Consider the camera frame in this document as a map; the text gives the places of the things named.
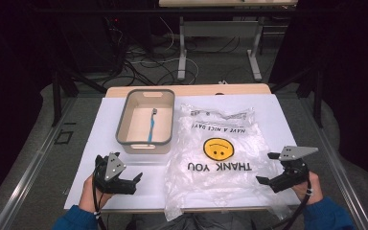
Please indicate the person's grey trousers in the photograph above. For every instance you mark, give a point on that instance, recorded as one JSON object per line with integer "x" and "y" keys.
{"x": 204, "y": 222}

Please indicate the person's left hand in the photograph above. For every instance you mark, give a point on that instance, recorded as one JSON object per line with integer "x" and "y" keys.
{"x": 89, "y": 199}

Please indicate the aluminium floor rail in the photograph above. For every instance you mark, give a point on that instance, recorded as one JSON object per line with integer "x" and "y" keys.
{"x": 32, "y": 169}
{"x": 338, "y": 172}

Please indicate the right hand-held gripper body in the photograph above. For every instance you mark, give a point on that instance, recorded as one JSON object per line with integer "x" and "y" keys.
{"x": 295, "y": 174}

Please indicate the blue toothbrush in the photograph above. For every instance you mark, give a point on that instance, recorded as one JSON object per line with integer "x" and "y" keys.
{"x": 151, "y": 129}

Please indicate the person's right hand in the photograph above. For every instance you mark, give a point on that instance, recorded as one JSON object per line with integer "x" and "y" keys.
{"x": 313, "y": 191}

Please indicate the white board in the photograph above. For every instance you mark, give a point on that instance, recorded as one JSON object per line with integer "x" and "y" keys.
{"x": 102, "y": 127}

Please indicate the beige bin with grey rim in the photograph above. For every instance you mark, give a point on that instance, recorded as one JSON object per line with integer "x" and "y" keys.
{"x": 140, "y": 123}

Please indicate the black metal stand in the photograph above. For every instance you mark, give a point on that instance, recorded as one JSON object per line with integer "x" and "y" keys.
{"x": 57, "y": 96}
{"x": 317, "y": 96}

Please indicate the black computer case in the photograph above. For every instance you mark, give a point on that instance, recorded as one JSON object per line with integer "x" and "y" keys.
{"x": 89, "y": 44}

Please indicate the clear plastic bag yellow smiley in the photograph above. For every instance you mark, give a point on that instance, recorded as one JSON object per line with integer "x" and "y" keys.
{"x": 217, "y": 185}

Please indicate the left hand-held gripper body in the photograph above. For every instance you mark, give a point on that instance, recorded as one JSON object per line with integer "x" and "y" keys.
{"x": 100, "y": 179}

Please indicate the desk with white legs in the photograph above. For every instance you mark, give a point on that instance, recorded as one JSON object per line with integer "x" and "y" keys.
{"x": 218, "y": 28}

